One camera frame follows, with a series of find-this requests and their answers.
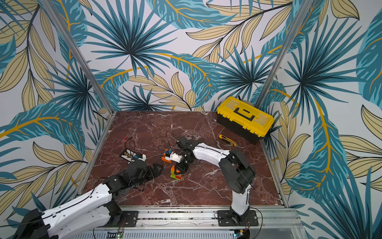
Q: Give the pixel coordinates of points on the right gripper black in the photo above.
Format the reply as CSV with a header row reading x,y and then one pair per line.
x,y
185,158

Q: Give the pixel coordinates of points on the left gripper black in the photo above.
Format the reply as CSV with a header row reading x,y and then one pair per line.
x,y
157,173

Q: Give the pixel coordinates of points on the small green lego brick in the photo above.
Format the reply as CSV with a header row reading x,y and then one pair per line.
x,y
173,176

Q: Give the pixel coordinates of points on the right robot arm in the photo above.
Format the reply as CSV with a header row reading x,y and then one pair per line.
x,y
233,164

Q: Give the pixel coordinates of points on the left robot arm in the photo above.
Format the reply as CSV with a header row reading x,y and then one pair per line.
x,y
95,208

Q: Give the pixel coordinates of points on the black charging board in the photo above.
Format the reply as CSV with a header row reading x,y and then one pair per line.
x,y
129,155

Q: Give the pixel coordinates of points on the yellow utility knife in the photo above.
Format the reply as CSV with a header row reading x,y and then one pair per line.
x,y
228,140

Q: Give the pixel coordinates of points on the yellow black toolbox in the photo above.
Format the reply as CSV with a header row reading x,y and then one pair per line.
x,y
244,119

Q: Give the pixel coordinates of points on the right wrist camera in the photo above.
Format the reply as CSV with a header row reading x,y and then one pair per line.
x,y
176,157

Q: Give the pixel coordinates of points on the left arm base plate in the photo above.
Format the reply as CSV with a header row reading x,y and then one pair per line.
x,y
131,218

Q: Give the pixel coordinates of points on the aluminium front rail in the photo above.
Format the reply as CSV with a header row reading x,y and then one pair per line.
x,y
276,219

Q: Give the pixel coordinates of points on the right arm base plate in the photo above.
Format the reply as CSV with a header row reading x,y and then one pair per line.
x,y
228,218

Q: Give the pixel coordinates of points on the left aluminium frame post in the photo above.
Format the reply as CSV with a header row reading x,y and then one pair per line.
x,y
58,21

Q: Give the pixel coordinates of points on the aluminium frame post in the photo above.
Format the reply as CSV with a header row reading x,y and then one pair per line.
x,y
58,21
297,22

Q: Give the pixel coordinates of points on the right aluminium frame post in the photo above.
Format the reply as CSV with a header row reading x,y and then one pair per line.
x,y
297,22

